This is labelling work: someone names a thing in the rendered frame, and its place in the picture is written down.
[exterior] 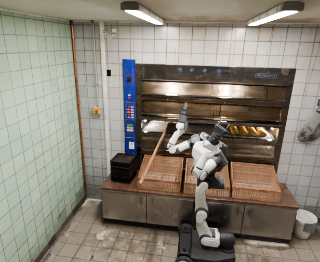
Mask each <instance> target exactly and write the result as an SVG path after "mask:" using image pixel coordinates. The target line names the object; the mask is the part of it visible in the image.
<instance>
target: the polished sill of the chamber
mask: <svg viewBox="0 0 320 262"><path fill-rule="evenodd" d="M141 134H142V135H154V136H162V134H163V132H153V131H144V130H142V132H141ZM173 134H174V133H168V132H166V133H165V136H169V137H172V136H173ZM192 135H194V134H182V135H181V136H179V137H183V138H191V136H192ZM221 140H228V141H242V142H257V143H272V144H276V143H277V141H276V140H274V139H259V138H244V137H228V136H223V137H222V139H221Z"/></svg>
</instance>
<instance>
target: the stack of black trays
mask: <svg viewBox="0 0 320 262"><path fill-rule="evenodd" d="M136 156H137V155H135V154H126V153H117V154H116V155H115V156H114V157H113V158H112V159H111V160H110V163H111V164H110V171H111V173H110V174H111V175H110V176H111V178H110V179H111V181H114V182H121V183H126V184H130V183H131V181H132V180H133V178H134V177H135V175H136V174H137V170H136V169H137V166H136V165H137V164H136V163H137V161H136V160H137V158H136Z"/></svg>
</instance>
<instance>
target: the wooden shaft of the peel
mask: <svg viewBox="0 0 320 262"><path fill-rule="evenodd" d="M168 127H169V124H167V126H166V128H165V130H164V132H163V134H162V136H161V138H160V140H159V142H158V144H157V146H156V148H155V150H154V152H153V154H152V156H151V158H150V160H149V162H148V165H147V167H146V169H145V171H144V173H143V175H142V177H141V179H140V181H139V183H138V184H139V185H141V184H142V182H143V180H144V178H145V176H146V174H147V172H148V170H149V167H150V165H151V163H152V161H153V159H154V157H155V155H156V153H157V150H158V148H159V146H160V144H161V142H162V140H163V138H164V136H165V133H166V131H167V129H168Z"/></svg>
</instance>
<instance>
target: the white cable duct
mask: <svg viewBox="0 0 320 262"><path fill-rule="evenodd" d="M99 27H100V46H101V66H102V86H103V105H104V125H105V145H106V164H107V175H108V176H109V174H110V172H111V171H110V147H109V125H108V103H107V92H106V70H105V48H104V31H103V30H104V26H103V21H99Z"/></svg>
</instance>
